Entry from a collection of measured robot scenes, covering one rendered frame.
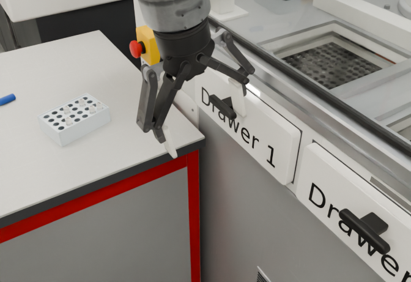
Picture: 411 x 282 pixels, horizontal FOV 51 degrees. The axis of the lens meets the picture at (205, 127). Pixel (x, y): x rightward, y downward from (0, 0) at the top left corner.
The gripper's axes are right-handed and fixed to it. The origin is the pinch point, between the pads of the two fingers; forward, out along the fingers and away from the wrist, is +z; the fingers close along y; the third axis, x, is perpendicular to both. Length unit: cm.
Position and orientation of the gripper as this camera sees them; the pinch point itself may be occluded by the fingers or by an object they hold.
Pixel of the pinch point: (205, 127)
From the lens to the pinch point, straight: 70.6
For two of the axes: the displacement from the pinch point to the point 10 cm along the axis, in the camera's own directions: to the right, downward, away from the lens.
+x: -5.3, -5.2, 6.7
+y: 8.3, -4.8, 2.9
